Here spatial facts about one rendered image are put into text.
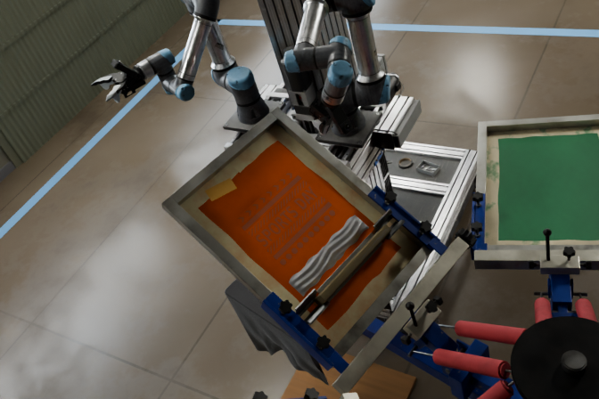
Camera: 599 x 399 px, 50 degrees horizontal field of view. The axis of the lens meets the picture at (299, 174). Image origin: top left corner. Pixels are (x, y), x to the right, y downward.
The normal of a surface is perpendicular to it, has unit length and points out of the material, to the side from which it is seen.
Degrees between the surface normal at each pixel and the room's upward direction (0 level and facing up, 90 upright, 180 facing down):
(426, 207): 0
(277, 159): 32
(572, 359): 0
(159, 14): 90
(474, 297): 0
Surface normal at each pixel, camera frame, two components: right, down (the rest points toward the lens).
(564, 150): -0.25, -0.73
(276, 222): 0.16, -0.46
